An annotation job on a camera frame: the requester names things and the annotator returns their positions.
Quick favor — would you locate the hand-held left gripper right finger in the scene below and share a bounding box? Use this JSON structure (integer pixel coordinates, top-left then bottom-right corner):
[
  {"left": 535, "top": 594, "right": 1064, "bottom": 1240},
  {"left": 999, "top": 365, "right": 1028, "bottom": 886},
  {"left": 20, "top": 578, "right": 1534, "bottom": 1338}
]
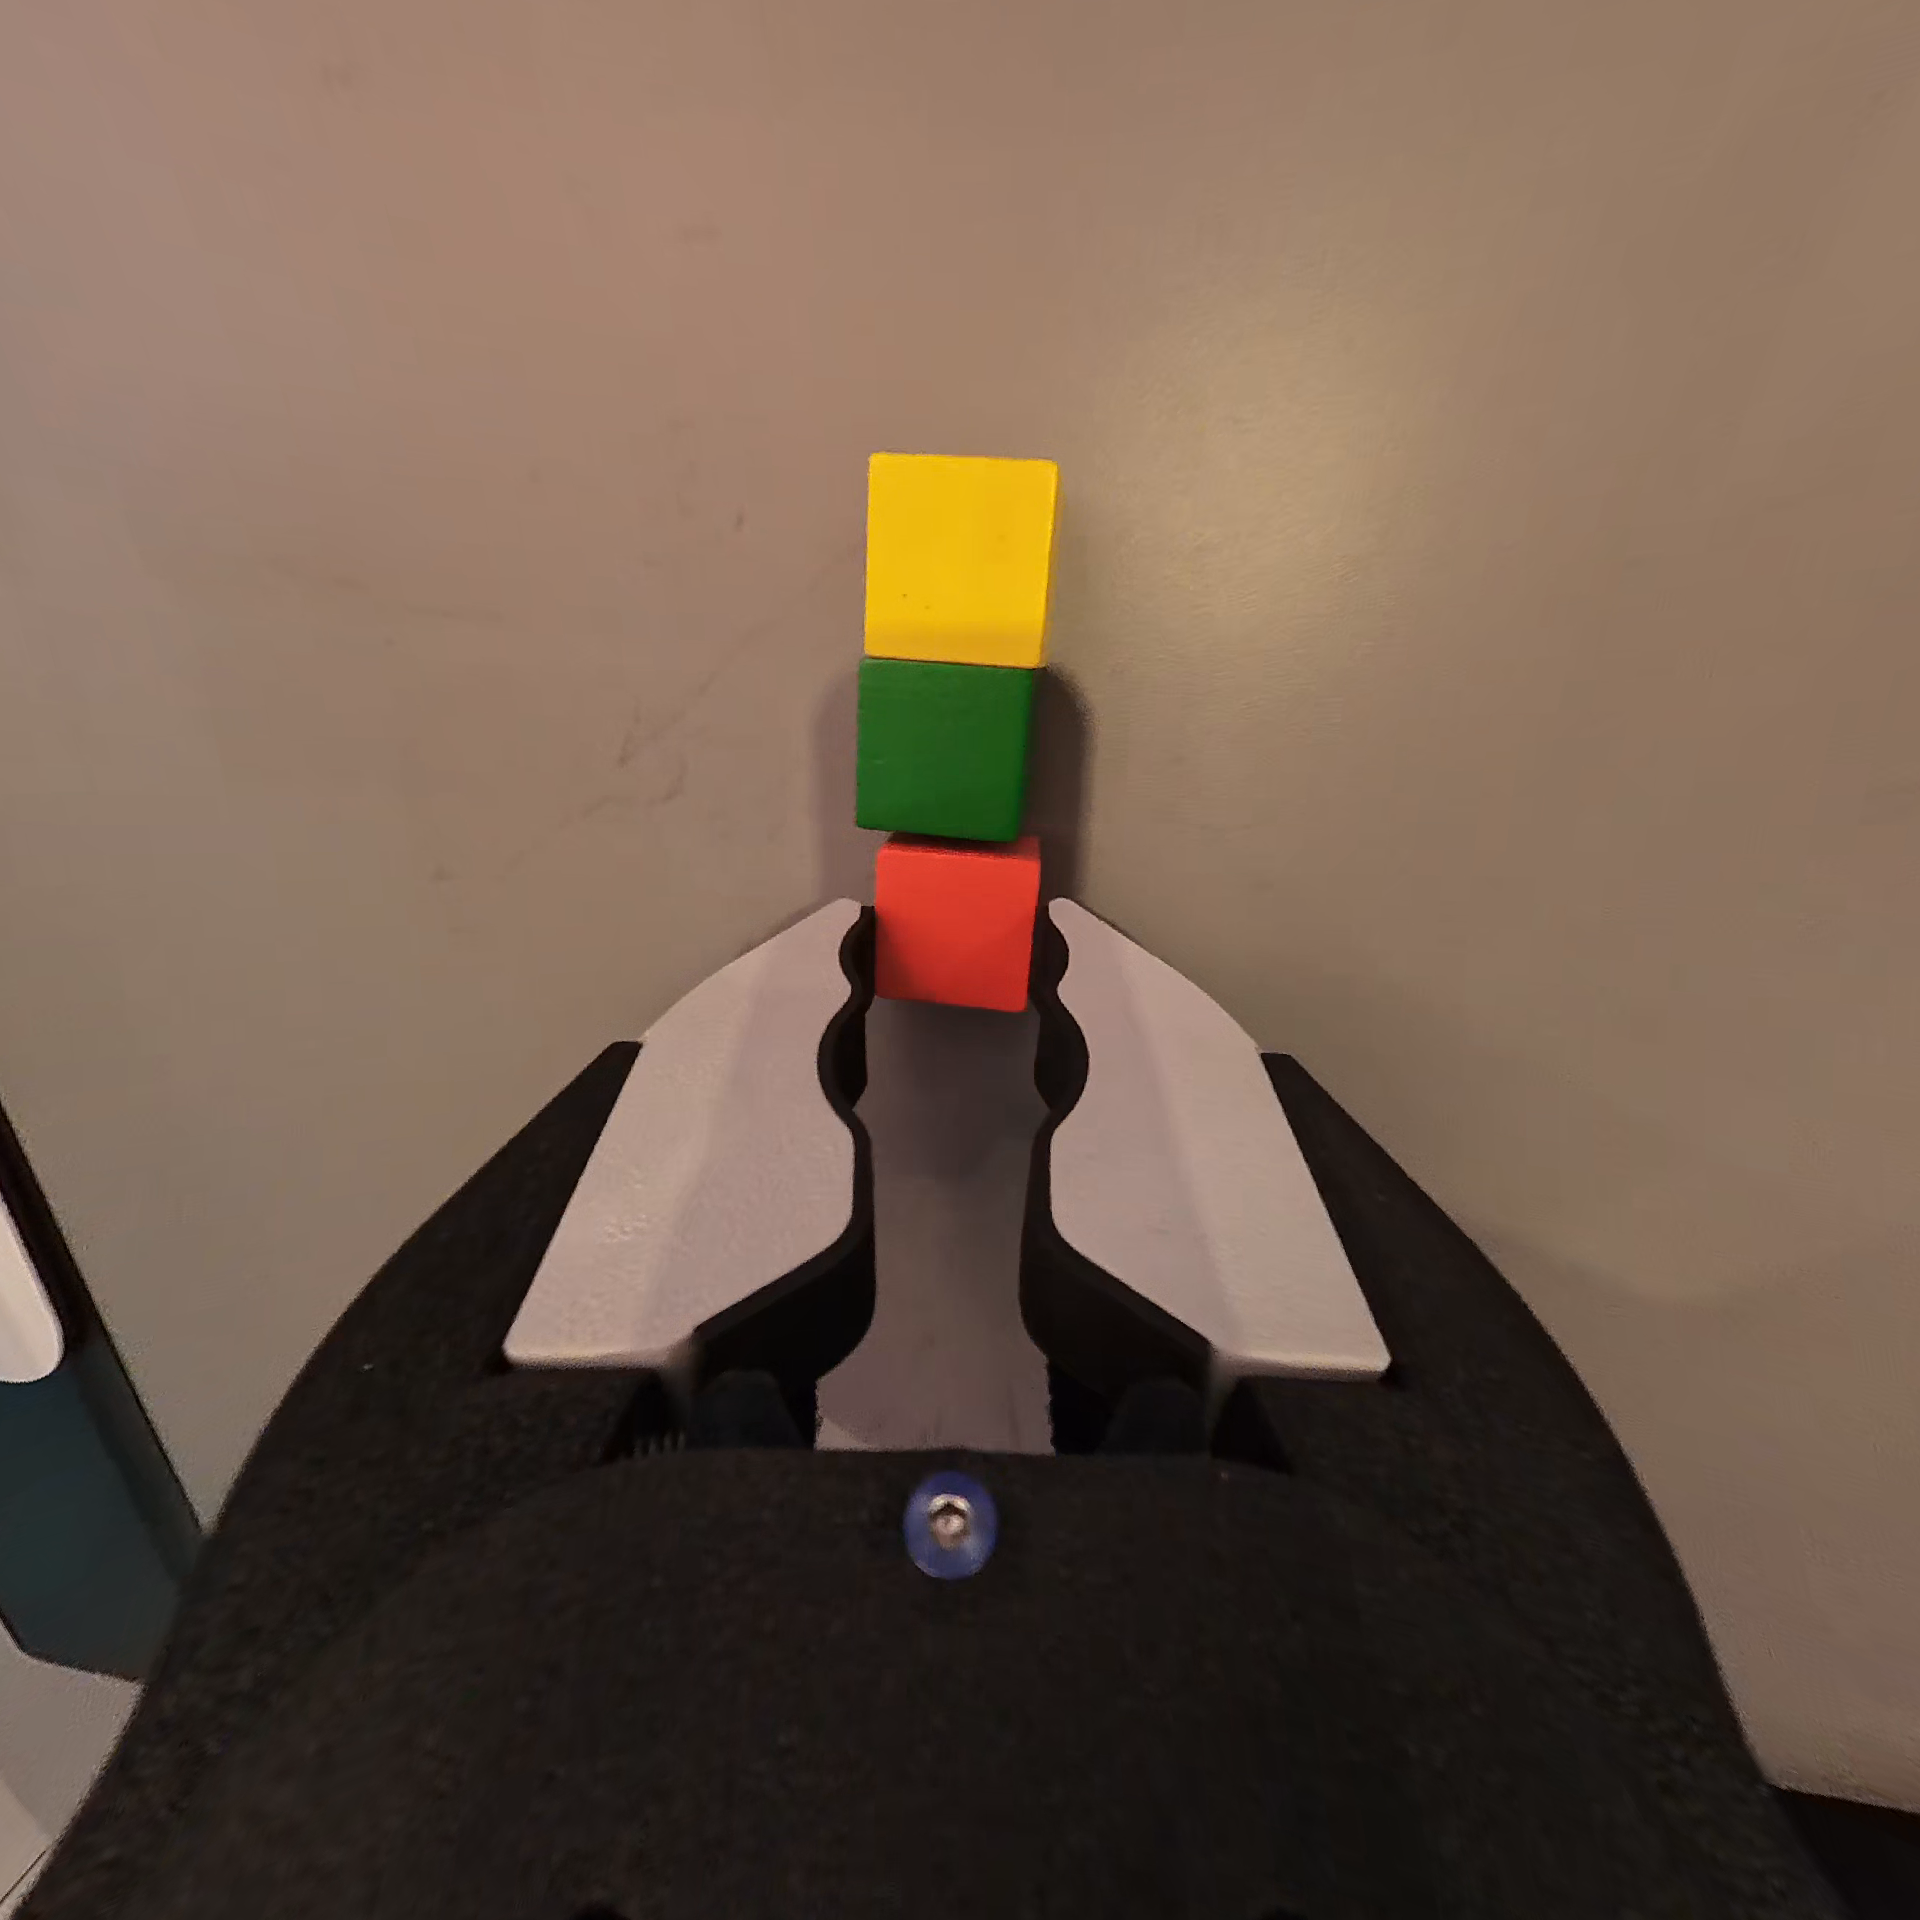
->
[{"left": 1022, "top": 896, "right": 1394, "bottom": 1415}]

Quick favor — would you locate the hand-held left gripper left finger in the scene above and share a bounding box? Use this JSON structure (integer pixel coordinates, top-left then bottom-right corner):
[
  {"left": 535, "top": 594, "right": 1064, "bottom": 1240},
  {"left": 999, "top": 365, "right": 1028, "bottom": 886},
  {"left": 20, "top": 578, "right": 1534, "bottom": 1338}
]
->
[{"left": 500, "top": 896, "right": 880, "bottom": 1422}]

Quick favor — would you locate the orange wooden cube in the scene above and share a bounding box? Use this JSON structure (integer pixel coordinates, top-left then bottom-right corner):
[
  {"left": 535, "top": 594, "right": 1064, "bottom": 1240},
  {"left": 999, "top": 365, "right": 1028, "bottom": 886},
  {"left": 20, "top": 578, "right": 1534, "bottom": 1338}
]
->
[{"left": 871, "top": 834, "right": 1045, "bottom": 1017}]

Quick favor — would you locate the green wooden cube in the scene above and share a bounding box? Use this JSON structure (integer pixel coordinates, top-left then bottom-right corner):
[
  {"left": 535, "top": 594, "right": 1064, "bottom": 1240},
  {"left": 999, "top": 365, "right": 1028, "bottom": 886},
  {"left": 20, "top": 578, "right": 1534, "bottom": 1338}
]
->
[{"left": 853, "top": 657, "right": 1047, "bottom": 843}]

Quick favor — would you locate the yellow wooden cube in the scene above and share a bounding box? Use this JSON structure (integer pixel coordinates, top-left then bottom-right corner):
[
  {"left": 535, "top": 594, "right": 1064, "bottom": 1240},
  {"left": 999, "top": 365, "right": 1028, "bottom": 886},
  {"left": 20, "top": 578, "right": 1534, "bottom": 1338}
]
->
[{"left": 863, "top": 453, "right": 1062, "bottom": 673}]

